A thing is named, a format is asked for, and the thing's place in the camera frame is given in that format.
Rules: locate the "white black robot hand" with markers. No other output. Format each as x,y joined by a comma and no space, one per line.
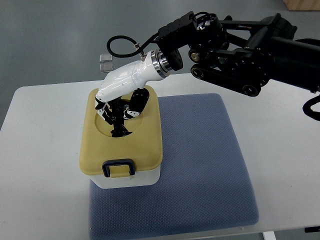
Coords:
122,90

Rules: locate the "black lid handle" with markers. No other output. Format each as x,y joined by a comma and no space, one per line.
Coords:
120,127

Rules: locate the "yellow storage box lid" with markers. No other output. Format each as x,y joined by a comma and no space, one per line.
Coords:
144,145

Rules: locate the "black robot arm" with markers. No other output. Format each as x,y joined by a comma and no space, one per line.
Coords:
241,56

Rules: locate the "white storage box base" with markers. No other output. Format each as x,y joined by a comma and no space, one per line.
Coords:
140,178

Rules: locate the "lower metal floor plate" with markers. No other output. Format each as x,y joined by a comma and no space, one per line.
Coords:
105,67

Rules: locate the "metal floor plate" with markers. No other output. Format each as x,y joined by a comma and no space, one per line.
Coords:
105,67
105,57

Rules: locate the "upper metal floor plate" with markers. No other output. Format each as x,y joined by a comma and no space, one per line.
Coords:
105,57

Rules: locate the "front dark latch clip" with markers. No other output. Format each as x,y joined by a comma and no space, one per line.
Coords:
118,168

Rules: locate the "blue grey fabric mat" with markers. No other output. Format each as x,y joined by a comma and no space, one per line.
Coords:
204,183

